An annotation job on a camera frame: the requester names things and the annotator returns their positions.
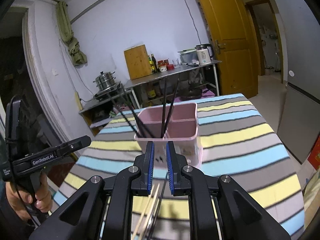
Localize person's left hand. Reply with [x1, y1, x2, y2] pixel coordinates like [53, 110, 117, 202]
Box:
[5, 173, 53, 221]

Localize light wooden chopstick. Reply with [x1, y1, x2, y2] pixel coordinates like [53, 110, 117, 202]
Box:
[131, 183, 160, 239]
[139, 185, 159, 240]

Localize dark oil bottle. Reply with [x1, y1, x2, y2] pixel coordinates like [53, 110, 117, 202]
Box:
[151, 54, 159, 73]

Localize steel steamer pot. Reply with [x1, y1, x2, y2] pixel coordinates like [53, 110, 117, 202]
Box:
[94, 72, 116, 90]

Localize green hanging cloth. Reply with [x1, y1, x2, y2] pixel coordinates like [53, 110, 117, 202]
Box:
[56, 1, 87, 66]

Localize long black chopstick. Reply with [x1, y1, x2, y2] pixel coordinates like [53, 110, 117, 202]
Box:
[146, 174, 168, 240]

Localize steel kitchen counter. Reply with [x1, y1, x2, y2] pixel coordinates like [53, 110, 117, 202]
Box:
[78, 60, 222, 136]

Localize striped tablecloth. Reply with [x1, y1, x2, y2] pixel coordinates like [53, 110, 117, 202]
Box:
[53, 94, 305, 239]

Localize red lidded jar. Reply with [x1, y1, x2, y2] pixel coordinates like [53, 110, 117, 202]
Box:
[157, 60, 169, 72]

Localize white electric kettle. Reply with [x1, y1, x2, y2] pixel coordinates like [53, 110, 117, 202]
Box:
[195, 43, 214, 65]

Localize grey refrigerator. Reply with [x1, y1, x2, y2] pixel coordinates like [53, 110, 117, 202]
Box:
[275, 0, 319, 163]

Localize yellow wooden door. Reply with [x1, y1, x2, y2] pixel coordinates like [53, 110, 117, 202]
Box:
[200, 0, 258, 98]

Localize pink utensil basket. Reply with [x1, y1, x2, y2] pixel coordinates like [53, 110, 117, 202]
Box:
[134, 102, 203, 168]

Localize wooden cutting board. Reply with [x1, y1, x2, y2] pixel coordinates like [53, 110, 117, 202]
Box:
[124, 44, 152, 80]

